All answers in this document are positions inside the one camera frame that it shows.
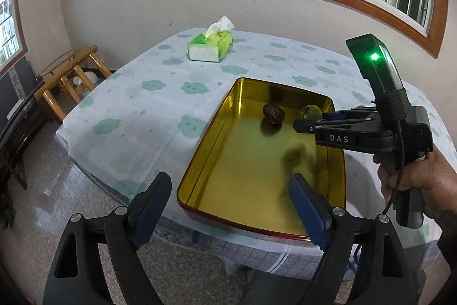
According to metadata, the side window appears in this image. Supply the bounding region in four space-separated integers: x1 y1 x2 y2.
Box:
0 0 28 75

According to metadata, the cloud-pattern tablecloth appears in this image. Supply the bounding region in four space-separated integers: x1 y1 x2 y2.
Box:
56 28 441 280

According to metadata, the green tissue box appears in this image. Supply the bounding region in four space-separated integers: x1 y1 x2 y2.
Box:
187 15 235 63

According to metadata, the large green tomato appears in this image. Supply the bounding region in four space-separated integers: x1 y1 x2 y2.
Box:
297 105 322 120

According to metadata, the gold red metal tin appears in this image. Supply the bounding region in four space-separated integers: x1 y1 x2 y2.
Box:
177 77 346 241

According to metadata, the dark cabinet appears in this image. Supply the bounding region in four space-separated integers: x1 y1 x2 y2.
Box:
1 78 48 231

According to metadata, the bamboo chair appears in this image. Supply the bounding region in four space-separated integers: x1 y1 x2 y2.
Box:
33 46 112 123

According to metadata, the person right hand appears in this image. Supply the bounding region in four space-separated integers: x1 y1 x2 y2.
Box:
372 147 457 228

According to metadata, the small dark passion fruit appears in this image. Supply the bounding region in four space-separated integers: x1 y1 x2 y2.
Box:
262 103 285 125

